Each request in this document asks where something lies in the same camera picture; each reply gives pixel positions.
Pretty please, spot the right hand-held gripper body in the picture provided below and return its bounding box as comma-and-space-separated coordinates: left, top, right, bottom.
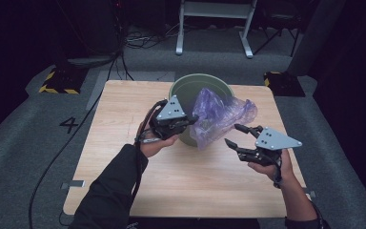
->
237, 127, 303, 167

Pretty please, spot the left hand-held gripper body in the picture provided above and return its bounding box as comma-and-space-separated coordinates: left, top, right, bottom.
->
149, 94, 198, 141

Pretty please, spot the purple plastic bag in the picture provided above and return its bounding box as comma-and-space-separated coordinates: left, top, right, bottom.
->
189, 88, 258, 151

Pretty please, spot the green round bin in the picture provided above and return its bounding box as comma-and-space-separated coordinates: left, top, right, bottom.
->
169, 73, 235, 148

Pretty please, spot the person's right hand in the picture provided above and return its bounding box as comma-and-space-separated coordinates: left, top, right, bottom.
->
247, 149, 295, 189

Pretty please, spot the person's left hand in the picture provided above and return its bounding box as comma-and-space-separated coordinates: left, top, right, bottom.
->
136, 109, 179, 159

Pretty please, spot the black yellow striped base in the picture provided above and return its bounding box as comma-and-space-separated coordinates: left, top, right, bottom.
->
263, 71, 307, 98
38, 66, 89, 95

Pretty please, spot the black tripod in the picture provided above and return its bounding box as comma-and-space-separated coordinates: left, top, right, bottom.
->
253, 8, 302, 59

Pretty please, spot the white metal stand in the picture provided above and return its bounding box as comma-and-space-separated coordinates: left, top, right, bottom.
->
175, 0, 258, 59

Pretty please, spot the grey curtain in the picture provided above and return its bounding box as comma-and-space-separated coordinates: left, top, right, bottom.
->
286, 0, 348, 77

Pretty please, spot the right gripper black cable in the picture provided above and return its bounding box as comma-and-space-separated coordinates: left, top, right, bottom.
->
271, 155, 284, 189

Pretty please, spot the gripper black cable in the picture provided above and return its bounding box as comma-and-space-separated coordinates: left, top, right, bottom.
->
271, 155, 284, 189
132, 99, 170, 204

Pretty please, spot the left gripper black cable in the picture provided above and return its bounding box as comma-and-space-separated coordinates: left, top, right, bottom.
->
132, 99, 170, 204

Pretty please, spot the bundle of floor cables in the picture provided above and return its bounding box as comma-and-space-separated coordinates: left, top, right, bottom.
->
123, 23, 180, 51

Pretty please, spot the black floor cable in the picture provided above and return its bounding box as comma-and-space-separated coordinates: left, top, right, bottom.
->
28, 53, 123, 229

